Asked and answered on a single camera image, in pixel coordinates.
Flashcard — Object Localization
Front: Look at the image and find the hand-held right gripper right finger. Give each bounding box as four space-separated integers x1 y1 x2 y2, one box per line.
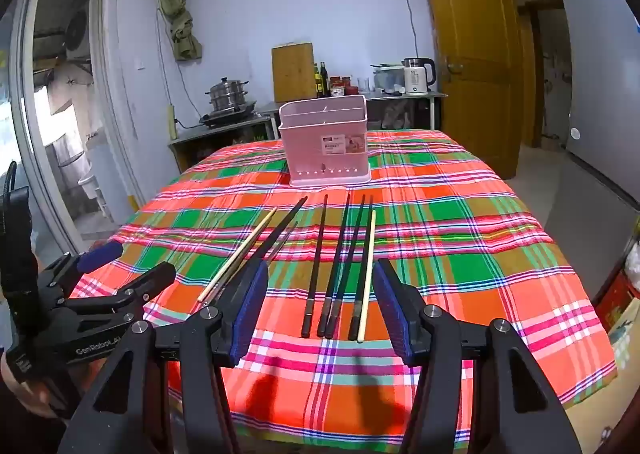
372 258 583 454

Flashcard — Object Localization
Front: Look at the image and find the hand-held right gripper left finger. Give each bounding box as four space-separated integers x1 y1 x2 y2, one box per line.
57 259 271 454

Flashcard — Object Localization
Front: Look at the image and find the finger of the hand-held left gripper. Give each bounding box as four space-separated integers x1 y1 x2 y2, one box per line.
42 240 125 286
62 261 177 316

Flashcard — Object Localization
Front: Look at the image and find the black chopstick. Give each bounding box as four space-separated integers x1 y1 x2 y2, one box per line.
317 193 351 339
348 210 376 342
215 196 309 305
353 199 374 321
301 194 329 339
325 194 366 340

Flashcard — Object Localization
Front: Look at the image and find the light wooden chopstick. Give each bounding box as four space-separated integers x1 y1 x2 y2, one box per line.
197 207 278 304

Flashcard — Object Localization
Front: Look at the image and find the pink utensil holder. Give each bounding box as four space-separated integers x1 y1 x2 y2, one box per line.
278 95 372 187

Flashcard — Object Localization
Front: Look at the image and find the plaid tablecloth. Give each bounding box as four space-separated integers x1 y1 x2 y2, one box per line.
70 129 618 450

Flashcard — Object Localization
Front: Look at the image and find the metal shelf unit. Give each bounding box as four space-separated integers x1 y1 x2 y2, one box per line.
168 115 277 174

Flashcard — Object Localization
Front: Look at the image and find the black induction cooker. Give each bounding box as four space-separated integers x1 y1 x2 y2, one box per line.
199 101 260 128

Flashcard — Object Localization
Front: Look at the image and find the steel steamer pot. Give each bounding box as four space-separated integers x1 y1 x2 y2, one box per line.
205 77 249 112

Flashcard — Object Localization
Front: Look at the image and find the metal kitchen table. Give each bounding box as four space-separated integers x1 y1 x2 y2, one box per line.
257 90 448 136

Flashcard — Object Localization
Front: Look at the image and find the outdoor fan unit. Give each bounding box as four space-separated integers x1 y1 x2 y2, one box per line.
64 9 93 60

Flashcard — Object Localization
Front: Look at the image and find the white plastic container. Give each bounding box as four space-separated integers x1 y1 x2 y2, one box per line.
372 65 406 93

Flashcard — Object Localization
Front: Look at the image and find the white electric kettle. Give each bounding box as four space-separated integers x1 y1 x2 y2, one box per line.
403 57 437 95

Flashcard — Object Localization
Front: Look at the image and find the wooden cutting board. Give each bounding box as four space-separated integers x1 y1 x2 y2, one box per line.
271 42 317 103

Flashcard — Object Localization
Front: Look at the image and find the green curtain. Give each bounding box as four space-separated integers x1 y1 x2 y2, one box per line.
159 0 203 61

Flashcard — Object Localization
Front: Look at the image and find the yellow wooden door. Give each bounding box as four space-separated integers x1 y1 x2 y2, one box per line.
416 0 526 180

